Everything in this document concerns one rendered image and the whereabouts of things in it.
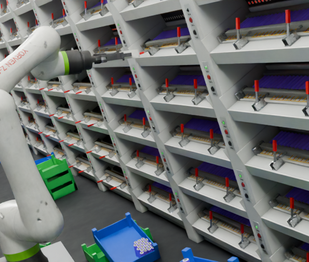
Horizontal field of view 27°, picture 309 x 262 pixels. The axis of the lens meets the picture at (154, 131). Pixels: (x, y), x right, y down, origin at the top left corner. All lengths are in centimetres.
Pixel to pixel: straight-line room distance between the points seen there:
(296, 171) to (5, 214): 95
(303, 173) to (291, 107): 21
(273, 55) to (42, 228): 89
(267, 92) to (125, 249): 130
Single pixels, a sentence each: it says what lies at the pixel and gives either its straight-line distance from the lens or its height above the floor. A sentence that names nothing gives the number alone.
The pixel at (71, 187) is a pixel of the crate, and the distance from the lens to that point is 455.
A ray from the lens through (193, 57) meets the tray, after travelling 228.
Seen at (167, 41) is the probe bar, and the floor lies 93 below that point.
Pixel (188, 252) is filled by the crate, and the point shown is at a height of 47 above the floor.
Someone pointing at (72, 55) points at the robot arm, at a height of 100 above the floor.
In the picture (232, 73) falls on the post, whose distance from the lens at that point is 220.
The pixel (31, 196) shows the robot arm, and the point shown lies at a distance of 208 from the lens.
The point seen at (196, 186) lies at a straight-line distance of 275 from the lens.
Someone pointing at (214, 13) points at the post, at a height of 101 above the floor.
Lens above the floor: 116
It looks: 12 degrees down
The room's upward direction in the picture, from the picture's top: 19 degrees counter-clockwise
